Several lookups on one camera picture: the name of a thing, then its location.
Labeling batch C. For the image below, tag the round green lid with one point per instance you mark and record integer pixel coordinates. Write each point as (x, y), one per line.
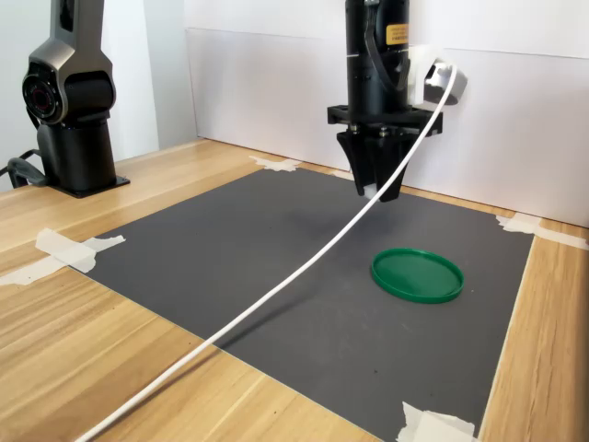
(416, 276)

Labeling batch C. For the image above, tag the small white plastic terminal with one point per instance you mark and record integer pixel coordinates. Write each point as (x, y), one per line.
(370, 191)

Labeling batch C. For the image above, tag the white tape patch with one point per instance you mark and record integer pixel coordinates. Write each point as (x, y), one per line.
(69, 251)
(276, 165)
(343, 175)
(428, 426)
(520, 224)

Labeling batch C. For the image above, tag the dark grey mat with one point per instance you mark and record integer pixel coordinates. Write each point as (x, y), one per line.
(230, 258)

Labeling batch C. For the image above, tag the white gripper camera box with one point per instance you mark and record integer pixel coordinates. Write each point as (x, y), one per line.
(460, 85)

